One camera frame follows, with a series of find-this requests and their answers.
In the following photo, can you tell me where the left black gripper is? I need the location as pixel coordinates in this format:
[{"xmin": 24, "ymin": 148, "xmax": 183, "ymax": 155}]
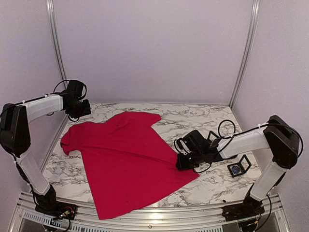
[{"xmin": 67, "ymin": 99, "xmax": 90, "ymax": 119}]

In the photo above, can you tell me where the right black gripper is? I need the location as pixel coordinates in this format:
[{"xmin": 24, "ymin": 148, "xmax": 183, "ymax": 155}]
[{"xmin": 175, "ymin": 150, "xmax": 204, "ymax": 171}]

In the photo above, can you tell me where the red t-shirt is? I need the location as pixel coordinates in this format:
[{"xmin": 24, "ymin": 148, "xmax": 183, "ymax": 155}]
[{"xmin": 60, "ymin": 112, "xmax": 198, "ymax": 220}]

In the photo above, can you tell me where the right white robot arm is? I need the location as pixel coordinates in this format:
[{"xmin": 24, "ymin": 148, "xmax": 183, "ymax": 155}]
[{"xmin": 174, "ymin": 115, "xmax": 304, "ymax": 217}]

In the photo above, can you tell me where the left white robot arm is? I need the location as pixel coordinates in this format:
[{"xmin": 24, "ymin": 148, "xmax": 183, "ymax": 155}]
[{"xmin": 0, "ymin": 80, "xmax": 91, "ymax": 215}]

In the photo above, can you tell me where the black open display box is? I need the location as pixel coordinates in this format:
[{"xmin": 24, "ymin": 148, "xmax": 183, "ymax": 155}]
[
  {"xmin": 227, "ymin": 154, "xmax": 252, "ymax": 178},
  {"xmin": 207, "ymin": 130, "xmax": 221, "ymax": 143}
]

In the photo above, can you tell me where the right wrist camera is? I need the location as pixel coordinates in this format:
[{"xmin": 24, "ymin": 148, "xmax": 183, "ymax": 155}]
[{"xmin": 173, "ymin": 138, "xmax": 190, "ymax": 155}]

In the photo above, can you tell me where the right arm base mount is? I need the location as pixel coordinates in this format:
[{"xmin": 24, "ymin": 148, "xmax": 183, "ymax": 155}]
[{"xmin": 222, "ymin": 193, "xmax": 265, "ymax": 221}]

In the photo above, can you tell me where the left aluminium frame post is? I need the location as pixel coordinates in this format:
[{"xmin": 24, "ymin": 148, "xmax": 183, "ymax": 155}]
[{"xmin": 46, "ymin": 0, "xmax": 69, "ymax": 89}]

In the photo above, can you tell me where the aluminium frame post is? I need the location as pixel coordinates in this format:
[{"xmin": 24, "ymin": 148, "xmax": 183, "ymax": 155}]
[
  {"xmin": 46, "ymin": 0, "xmax": 69, "ymax": 89},
  {"xmin": 229, "ymin": 0, "xmax": 261, "ymax": 109}
]

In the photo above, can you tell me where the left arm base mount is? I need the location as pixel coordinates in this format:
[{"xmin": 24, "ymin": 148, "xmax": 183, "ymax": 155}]
[{"xmin": 32, "ymin": 186, "xmax": 77, "ymax": 220}]

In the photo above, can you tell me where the right aluminium frame post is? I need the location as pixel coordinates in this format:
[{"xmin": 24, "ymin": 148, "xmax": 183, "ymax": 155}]
[{"xmin": 229, "ymin": 0, "xmax": 261, "ymax": 109}]

